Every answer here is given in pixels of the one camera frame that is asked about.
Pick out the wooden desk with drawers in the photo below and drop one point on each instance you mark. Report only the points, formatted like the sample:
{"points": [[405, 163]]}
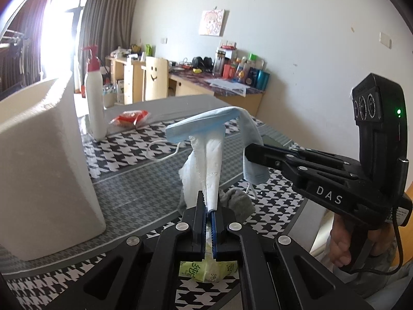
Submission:
{"points": [[132, 80]]}

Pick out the grey sock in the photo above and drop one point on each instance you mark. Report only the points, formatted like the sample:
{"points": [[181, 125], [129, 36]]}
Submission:
{"points": [[238, 203]]}

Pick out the printed papers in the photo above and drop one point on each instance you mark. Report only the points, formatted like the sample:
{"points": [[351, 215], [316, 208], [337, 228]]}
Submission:
{"points": [[227, 86]]}

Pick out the person's right hand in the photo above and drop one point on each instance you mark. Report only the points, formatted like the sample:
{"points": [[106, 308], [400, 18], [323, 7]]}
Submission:
{"points": [[340, 242]]}

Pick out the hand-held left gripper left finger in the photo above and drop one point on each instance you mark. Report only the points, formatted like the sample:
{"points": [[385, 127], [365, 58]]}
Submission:
{"points": [[201, 232]]}

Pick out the blue face mask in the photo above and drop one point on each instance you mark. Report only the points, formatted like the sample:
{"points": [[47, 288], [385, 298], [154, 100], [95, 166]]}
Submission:
{"points": [[206, 122]]}

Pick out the white foam box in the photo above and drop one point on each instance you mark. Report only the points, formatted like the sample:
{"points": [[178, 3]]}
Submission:
{"points": [[48, 168]]}

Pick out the blank white wall plate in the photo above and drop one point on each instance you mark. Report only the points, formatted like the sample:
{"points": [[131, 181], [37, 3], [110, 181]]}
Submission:
{"points": [[386, 39]]}

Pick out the red snack packet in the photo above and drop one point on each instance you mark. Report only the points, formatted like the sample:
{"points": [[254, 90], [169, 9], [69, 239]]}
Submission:
{"points": [[130, 118]]}

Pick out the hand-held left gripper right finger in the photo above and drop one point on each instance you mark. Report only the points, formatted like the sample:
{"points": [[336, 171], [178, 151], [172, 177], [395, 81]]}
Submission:
{"points": [[216, 242]]}

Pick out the wooden chair smiley backrest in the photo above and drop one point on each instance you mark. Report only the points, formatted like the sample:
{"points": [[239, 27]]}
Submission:
{"points": [[155, 77]]}

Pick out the dark green phone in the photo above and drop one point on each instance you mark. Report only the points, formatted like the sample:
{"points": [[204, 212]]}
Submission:
{"points": [[274, 141]]}

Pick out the cluster of toiletry bottles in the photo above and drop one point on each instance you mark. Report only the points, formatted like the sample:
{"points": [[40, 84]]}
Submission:
{"points": [[245, 71]]}

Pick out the brown curtain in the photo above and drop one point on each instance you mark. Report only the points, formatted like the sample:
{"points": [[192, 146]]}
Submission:
{"points": [[109, 22], [34, 22]]}

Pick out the white bottle red pump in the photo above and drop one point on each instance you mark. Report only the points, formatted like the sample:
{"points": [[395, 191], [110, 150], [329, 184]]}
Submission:
{"points": [[94, 103]]}

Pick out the white tissue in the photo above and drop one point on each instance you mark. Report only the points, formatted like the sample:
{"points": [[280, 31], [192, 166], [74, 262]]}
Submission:
{"points": [[209, 168]]}

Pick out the green printed packet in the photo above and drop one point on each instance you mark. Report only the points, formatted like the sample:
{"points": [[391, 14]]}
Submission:
{"points": [[193, 269]]}

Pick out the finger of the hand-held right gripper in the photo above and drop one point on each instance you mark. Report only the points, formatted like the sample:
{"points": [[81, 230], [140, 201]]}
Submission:
{"points": [[258, 160], [290, 154]]}

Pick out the cartoon wall picture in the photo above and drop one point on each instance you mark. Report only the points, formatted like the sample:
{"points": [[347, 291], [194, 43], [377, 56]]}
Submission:
{"points": [[212, 22]]}

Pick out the white plastic bag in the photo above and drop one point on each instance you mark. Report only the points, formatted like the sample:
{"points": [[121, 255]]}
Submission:
{"points": [[121, 53]]}

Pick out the black yellow bag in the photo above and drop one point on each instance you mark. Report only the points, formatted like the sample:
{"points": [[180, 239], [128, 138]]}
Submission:
{"points": [[136, 48]]}

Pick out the black headphones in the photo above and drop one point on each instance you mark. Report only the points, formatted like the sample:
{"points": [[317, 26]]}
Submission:
{"points": [[201, 63]]}

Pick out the wooden desk patterned cover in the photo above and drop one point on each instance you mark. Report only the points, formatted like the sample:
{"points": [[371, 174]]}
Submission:
{"points": [[190, 87]]}

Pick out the glass balcony door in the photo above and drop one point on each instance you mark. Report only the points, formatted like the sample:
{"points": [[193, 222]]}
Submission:
{"points": [[61, 22]]}

